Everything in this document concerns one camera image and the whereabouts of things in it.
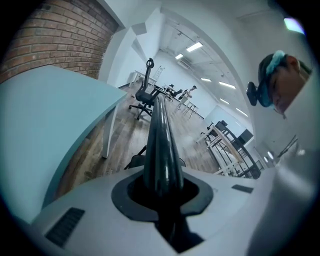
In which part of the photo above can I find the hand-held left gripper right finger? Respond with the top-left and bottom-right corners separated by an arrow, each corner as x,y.
183,167 -> 266,256

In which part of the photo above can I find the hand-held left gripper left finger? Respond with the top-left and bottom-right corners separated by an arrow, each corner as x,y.
32,166 -> 180,256

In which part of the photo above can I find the black headrest office chair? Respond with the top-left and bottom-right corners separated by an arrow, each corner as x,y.
128,57 -> 161,121

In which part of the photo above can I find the black cabinet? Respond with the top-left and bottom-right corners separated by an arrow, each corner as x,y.
236,129 -> 254,145

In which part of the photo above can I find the light teal table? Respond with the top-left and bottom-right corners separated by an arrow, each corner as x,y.
0,65 -> 129,224

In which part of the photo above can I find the person's white shirt torso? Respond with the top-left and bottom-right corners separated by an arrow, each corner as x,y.
284,73 -> 320,157

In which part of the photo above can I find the row of ceiling light panels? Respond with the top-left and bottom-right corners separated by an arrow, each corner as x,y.
174,41 -> 249,118

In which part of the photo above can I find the person's head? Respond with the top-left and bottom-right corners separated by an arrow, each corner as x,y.
258,49 -> 314,119

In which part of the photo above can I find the white ladder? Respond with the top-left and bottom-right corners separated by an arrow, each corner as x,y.
154,65 -> 166,81

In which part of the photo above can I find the teal hair scrunchie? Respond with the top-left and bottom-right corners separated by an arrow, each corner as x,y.
265,49 -> 288,76

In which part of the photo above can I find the black head camera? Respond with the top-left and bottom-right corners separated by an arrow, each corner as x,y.
245,80 -> 259,107

